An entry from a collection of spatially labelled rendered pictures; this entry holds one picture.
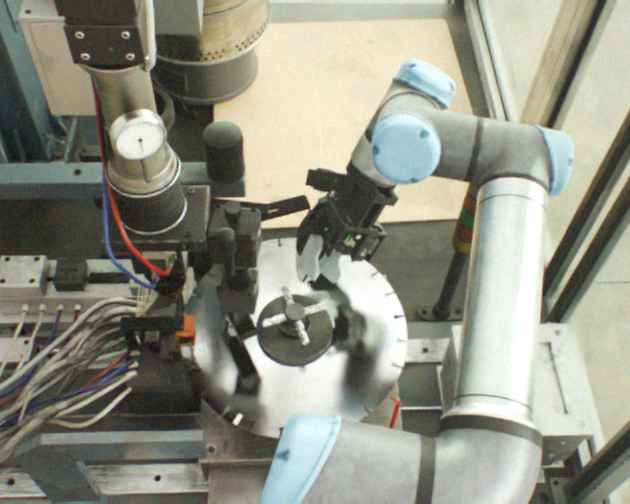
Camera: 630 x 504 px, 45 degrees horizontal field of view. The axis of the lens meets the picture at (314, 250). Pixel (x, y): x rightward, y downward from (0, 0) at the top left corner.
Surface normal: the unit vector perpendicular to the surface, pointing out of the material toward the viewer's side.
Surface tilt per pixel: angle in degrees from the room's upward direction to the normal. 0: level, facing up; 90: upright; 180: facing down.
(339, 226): 61
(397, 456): 17
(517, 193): 10
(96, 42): 90
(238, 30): 90
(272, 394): 0
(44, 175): 0
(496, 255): 26
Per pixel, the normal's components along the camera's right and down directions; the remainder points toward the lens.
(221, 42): 0.39, 0.76
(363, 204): -0.83, -0.12
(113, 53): 0.04, 0.82
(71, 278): 0.04, -0.57
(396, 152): -0.16, 0.48
